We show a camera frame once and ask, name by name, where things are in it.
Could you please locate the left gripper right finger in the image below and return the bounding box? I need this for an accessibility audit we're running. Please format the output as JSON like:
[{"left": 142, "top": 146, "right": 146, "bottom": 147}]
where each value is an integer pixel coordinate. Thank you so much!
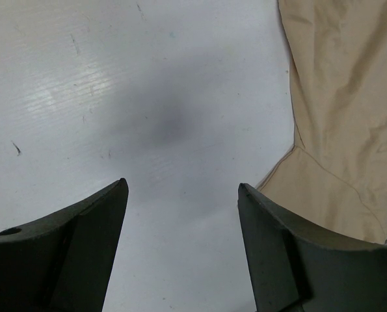
[{"left": 238, "top": 183, "right": 387, "bottom": 311}]

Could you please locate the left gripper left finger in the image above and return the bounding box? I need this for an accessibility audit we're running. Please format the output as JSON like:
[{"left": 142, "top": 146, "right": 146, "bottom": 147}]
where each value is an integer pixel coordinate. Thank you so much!
[{"left": 0, "top": 179, "right": 129, "bottom": 311}]

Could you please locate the beige t shirt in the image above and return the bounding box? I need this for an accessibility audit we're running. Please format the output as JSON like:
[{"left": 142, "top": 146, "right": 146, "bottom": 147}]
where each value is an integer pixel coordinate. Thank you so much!
[{"left": 259, "top": 1, "right": 387, "bottom": 244}]

